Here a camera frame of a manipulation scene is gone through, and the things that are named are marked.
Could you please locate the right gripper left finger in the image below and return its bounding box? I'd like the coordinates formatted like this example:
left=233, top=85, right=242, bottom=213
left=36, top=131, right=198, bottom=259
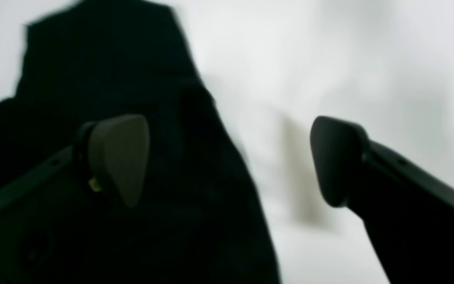
left=0, top=114, right=150, bottom=284

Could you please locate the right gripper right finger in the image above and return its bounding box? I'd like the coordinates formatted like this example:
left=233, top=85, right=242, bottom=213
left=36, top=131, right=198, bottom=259
left=310, top=116, right=454, bottom=284

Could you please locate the black t-shirt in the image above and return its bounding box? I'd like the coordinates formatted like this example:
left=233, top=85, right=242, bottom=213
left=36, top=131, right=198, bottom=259
left=0, top=0, right=281, bottom=284

